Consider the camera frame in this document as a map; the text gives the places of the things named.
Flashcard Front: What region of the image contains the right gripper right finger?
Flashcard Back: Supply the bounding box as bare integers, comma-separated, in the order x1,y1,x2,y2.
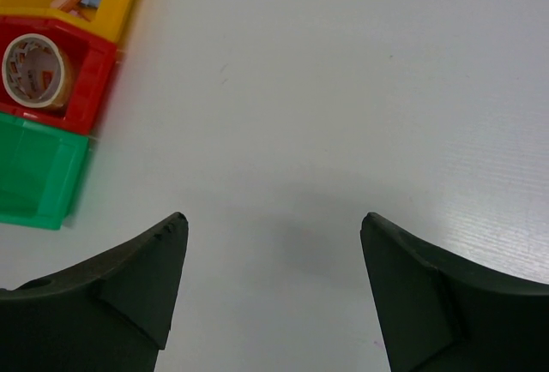
360,213,548,371

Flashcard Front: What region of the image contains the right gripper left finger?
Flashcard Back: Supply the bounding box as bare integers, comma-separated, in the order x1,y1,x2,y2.
1,213,189,371

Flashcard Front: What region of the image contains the grey tape roll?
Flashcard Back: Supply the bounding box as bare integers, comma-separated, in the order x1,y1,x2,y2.
1,33,75,111

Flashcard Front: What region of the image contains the green plastic bin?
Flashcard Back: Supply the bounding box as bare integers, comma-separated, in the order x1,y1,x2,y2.
1,113,89,230

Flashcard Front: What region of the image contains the red plastic bin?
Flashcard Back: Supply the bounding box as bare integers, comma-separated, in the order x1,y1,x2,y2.
1,15,117,135

